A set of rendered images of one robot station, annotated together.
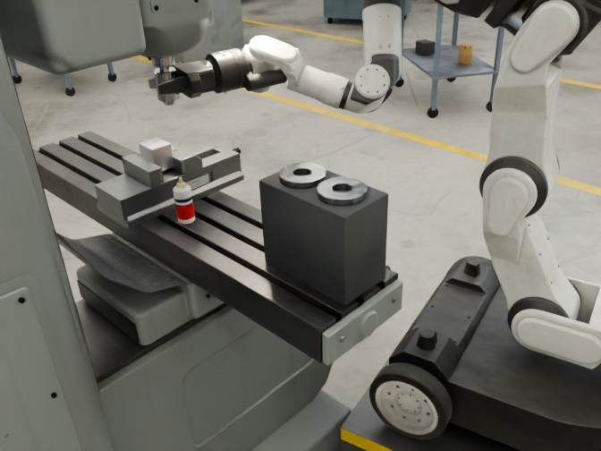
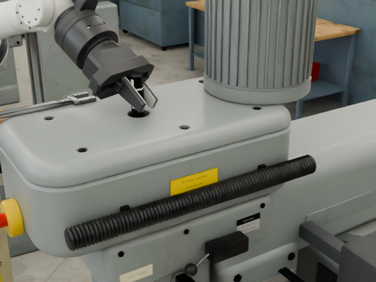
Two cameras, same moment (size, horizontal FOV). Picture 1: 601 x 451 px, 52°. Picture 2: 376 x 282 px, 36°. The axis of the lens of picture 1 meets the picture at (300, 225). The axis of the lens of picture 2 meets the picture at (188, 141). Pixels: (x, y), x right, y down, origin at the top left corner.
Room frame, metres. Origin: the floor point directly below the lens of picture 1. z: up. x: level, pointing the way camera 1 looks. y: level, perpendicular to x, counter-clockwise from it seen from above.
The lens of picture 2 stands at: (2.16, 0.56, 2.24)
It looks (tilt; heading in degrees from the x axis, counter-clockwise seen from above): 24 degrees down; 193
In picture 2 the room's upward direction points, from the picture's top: straight up
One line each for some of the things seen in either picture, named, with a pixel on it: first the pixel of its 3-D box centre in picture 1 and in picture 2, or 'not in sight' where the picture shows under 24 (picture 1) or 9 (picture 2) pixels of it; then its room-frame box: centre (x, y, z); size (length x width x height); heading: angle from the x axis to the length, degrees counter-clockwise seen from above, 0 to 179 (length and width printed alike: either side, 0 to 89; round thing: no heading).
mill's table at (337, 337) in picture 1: (174, 215); not in sight; (1.34, 0.31, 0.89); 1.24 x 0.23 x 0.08; 45
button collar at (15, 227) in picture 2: not in sight; (12, 217); (1.46, 0.11, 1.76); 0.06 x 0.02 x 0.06; 45
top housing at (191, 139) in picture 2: not in sight; (147, 154); (1.29, 0.28, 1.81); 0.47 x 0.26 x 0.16; 135
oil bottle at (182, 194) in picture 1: (183, 199); not in sight; (1.24, 0.26, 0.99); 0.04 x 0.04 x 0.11
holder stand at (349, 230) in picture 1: (322, 226); not in sight; (1.02, -0.04, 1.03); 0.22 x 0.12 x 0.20; 44
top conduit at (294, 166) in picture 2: not in sight; (202, 196); (1.38, 0.40, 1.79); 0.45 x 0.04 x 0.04; 135
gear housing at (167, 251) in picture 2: not in sight; (163, 213); (1.27, 0.30, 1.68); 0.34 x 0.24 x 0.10; 135
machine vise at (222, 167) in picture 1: (170, 173); not in sight; (1.38, 0.31, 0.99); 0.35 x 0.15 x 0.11; 133
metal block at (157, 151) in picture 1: (156, 155); not in sight; (1.36, 0.34, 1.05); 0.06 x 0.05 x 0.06; 43
